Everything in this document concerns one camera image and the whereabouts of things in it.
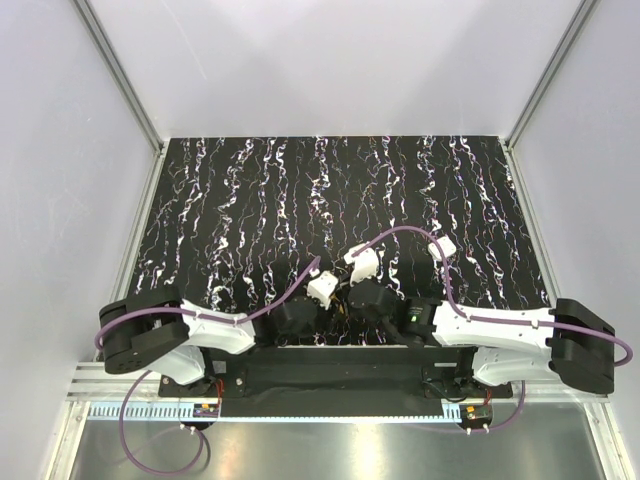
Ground white plug adapter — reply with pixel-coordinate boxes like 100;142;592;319
428;236;457;262

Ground left aluminium frame post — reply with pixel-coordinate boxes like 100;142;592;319
70;0;164;155

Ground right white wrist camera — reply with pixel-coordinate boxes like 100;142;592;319
343;244;379;286

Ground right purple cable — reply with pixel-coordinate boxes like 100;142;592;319
352;225;632;434

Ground right aluminium frame post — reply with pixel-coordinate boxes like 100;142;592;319
504;0;600;151

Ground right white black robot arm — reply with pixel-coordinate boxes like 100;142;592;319
347;280;615;395

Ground purple cable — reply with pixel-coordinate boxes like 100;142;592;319
94;255;324;476
352;225;632;434

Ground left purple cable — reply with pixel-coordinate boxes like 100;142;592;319
94;255;324;476

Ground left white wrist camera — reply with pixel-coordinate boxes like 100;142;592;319
306;271;339;310

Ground aluminium frame post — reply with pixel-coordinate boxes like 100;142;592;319
504;0;600;151
70;0;164;155

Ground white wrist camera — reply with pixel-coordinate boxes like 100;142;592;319
306;271;339;310
343;244;379;286

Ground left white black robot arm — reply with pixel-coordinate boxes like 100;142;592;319
95;287;321;386

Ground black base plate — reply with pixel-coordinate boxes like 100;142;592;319
97;342;571;419

